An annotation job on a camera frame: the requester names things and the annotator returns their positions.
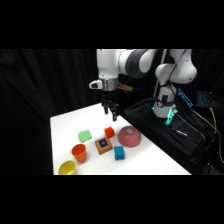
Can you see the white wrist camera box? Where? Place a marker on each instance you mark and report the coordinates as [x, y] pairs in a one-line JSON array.
[[95, 84]]

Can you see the black curtain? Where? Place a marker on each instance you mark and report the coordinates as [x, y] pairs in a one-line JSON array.
[[40, 86]]

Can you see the green base light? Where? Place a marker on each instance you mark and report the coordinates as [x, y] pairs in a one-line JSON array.
[[170, 117]]

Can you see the pink upturned bowl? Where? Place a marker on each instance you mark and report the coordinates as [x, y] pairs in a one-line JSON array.
[[129, 137]]

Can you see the blue lit device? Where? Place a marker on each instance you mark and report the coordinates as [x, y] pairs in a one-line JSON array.
[[208, 99]]

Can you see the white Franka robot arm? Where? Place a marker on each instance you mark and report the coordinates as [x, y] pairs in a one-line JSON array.
[[108, 65]]

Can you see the yellow plastic cup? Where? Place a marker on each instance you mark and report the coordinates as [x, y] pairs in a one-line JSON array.
[[67, 168]]

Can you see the wooden block with blue dot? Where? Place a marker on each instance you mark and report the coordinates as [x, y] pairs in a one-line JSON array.
[[103, 146]]

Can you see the blue cube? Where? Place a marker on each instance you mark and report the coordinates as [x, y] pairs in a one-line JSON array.
[[119, 153]]

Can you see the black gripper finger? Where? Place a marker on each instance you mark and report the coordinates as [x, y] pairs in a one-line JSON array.
[[105, 109], [115, 113]]

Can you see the red cube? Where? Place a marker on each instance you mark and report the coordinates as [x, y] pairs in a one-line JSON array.
[[109, 132]]

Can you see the white pen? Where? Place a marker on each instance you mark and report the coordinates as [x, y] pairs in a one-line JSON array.
[[182, 133]]

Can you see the green foam block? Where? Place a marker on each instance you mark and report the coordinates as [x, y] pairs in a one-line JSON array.
[[85, 135]]

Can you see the black robot stand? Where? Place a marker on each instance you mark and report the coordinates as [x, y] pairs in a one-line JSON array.
[[156, 133]]

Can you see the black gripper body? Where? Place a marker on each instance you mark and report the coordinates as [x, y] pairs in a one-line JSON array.
[[109, 97]]

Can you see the orange plastic cup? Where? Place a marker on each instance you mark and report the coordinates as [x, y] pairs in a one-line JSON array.
[[79, 153]]

